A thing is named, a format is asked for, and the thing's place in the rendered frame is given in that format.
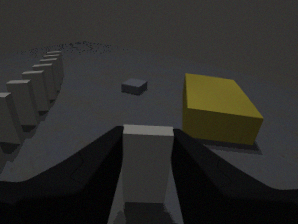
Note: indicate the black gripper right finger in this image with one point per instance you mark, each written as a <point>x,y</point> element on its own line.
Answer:
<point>212,191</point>

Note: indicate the olive yellow block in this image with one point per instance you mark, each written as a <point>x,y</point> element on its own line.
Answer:
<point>216,109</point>

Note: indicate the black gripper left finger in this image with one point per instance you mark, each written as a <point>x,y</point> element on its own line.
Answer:
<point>78,191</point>

